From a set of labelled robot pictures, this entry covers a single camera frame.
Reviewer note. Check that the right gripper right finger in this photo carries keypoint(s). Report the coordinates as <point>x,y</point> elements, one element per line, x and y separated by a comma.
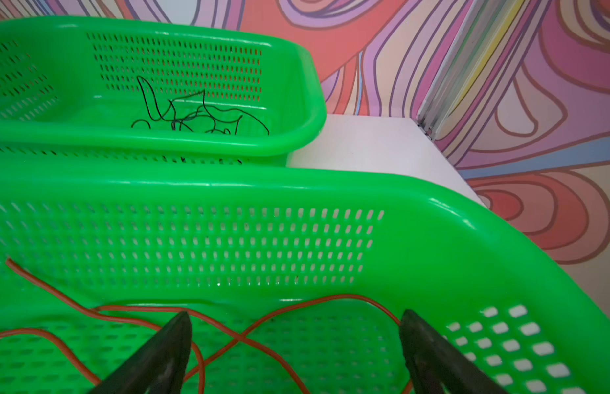
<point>435,365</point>

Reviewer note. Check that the green basket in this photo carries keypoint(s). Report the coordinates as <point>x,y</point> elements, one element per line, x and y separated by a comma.
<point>76,86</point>
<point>295,280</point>

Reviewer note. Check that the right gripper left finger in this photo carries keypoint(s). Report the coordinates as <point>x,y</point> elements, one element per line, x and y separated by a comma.
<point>159,366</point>

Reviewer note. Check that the rear right green basket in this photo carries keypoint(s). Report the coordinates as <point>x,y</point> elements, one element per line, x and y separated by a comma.
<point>76,86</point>

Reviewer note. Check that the front green basket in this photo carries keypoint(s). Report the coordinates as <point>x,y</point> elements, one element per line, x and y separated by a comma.
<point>295,280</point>

